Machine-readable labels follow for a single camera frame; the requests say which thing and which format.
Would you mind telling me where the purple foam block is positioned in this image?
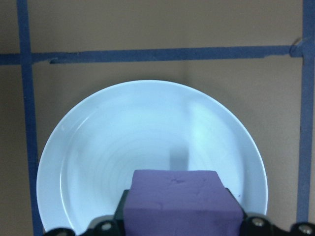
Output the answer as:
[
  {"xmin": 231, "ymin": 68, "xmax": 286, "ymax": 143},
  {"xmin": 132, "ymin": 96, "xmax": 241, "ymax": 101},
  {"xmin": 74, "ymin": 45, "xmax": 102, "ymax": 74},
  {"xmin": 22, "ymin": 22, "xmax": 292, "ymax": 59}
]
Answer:
[{"xmin": 124, "ymin": 169, "xmax": 244, "ymax": 236}]

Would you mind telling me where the white round plate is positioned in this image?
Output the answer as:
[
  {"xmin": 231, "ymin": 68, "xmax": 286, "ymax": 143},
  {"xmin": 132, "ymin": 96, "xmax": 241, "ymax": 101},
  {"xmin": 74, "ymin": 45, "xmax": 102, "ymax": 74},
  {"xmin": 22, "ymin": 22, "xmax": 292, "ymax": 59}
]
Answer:
[{"xmin": 36, "ymin": 79, "xmax": 268, "ymax": 236}]

